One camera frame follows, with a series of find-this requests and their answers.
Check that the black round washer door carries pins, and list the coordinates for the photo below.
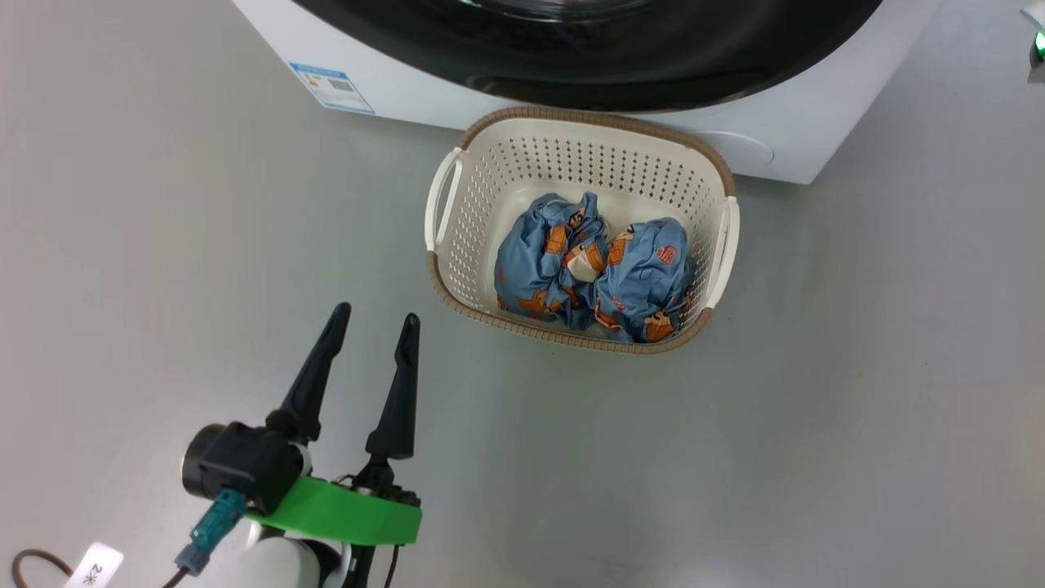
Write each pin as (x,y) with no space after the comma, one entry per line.
(588,57)

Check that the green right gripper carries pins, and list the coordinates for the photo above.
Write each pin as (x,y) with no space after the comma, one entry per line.
(1041,45)

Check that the round white filter cover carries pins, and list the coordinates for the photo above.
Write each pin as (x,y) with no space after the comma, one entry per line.
(739,151)

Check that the cream perforated laundry basket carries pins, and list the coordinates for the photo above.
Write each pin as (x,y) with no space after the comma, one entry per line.
(482,212)

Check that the blue energy label sticker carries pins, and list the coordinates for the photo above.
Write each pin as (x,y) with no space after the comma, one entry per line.
(333,86)

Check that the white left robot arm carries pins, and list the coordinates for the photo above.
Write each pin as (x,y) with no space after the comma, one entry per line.
(286,563)

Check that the white front-load washing machine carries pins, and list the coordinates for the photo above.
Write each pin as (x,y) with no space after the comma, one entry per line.
(408,90)

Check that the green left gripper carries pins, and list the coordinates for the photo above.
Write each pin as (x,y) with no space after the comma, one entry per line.
(343,514)

